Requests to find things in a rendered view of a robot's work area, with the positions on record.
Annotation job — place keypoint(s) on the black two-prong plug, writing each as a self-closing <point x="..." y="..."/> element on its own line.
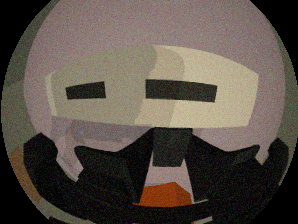
<point x="170" y="146"/>

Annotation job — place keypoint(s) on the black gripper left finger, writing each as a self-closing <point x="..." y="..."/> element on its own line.
<point x="130" y="164"/>

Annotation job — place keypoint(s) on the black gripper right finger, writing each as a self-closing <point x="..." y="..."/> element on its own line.
<point x="207" y="165"/>

